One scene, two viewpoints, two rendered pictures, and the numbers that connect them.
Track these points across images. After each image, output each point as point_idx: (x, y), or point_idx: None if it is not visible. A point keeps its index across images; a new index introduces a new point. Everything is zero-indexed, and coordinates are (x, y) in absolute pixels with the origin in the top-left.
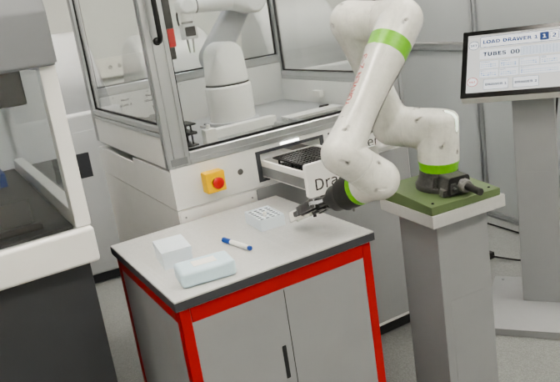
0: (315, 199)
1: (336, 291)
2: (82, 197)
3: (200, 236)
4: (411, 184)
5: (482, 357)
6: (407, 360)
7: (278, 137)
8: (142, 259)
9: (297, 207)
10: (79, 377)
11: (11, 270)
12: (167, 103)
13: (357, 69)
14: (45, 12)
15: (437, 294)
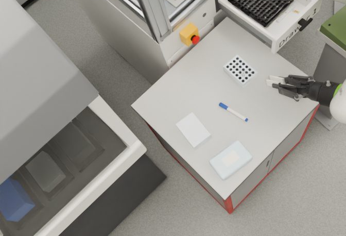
0: (295, 87)
1: (299, 125)
2: (131, 134)
3: (196, 93)
4: (345, 22)
5: None
6: (291, 63)
7: None
8: (168, 131)
9: (279, 89)
10: (137, 177)
11: (101, 189)
12: (153, 5)
13: None
14: (79, 70)
15: None
